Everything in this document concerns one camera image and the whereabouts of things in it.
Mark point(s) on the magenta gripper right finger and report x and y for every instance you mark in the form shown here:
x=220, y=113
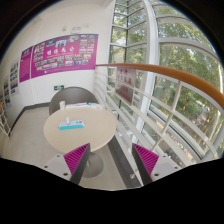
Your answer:
x=152, y=167

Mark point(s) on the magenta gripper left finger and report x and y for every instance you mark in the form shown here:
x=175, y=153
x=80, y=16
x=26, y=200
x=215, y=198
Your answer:
x=69, y=166

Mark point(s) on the white charger plug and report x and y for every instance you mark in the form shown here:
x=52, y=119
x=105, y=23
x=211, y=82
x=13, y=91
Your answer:
x=67, y=119

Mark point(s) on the round beige table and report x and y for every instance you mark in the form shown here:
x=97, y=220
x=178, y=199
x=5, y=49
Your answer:
x=100, y=127

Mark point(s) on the white blue power strip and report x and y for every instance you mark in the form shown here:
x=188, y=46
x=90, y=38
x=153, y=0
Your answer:
x=71, y=125

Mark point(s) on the white metal railing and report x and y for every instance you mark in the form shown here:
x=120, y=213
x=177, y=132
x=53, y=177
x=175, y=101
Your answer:
x=166, y=116

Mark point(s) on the white papers on table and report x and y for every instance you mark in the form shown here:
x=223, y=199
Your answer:
x=81, y=105

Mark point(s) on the grey chair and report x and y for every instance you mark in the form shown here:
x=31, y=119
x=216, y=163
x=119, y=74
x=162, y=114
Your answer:
x=71, y=95

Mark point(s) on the green exit sign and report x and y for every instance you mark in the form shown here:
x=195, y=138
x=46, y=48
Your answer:
x=58, y=87

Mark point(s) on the red white warning sign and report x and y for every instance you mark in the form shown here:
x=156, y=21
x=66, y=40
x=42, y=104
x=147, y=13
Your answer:
x=125, y=83

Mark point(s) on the orange wooden handrail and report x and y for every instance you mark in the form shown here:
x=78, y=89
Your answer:
x=179, y=75

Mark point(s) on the white photo board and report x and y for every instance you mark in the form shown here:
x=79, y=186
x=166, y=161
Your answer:
x=14, y=81

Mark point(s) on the large magenta wall poster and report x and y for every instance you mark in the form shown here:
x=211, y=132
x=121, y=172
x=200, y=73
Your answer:
x=65, y=53

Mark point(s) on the narrow magenta wall poster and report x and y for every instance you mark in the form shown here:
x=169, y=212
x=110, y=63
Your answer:
x=24, y=70

